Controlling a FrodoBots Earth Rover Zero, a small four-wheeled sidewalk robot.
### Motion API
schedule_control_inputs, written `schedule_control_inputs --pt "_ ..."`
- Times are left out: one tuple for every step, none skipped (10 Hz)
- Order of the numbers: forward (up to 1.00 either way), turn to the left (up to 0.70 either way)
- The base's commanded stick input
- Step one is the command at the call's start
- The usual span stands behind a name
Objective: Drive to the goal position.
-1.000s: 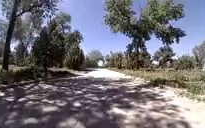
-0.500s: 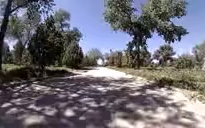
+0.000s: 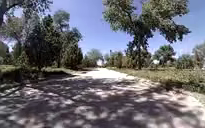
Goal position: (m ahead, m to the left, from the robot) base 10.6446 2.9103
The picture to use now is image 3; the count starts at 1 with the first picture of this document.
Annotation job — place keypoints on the row of trees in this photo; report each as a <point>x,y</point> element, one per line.
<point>50,43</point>

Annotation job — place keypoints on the pale gravel path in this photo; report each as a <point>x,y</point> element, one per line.
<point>100,103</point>

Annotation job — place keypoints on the large tree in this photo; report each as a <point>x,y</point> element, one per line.
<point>141,23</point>

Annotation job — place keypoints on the grass verge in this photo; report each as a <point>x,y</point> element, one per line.
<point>10,71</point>
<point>183,78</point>

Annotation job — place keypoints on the distant trees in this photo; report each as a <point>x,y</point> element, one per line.
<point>183,58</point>

